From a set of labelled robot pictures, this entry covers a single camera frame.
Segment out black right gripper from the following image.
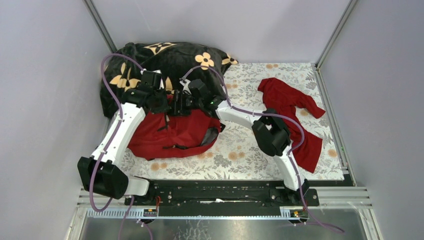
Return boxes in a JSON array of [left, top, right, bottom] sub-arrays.
[[162, 90, 203, 118]]

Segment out red student backpack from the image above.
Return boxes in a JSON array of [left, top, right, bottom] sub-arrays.
[[127, 109, 226, 161]]

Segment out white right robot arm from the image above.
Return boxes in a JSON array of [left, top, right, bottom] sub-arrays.
[[175, 77, 307, 206]]

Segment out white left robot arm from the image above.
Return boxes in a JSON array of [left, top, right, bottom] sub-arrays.
[[77, 70, 170, 206]]

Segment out black floral blanket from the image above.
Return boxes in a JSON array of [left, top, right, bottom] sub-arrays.
[[99, 42, 238, 119]]

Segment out floral table mat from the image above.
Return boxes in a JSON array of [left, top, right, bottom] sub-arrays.
[[117, 63, 344, 182]]

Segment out red cloth garment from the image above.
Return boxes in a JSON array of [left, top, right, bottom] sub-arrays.
[[257, 77, 326, 173]]

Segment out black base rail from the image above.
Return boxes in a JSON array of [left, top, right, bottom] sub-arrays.
[[132, 180, 320, 217]]

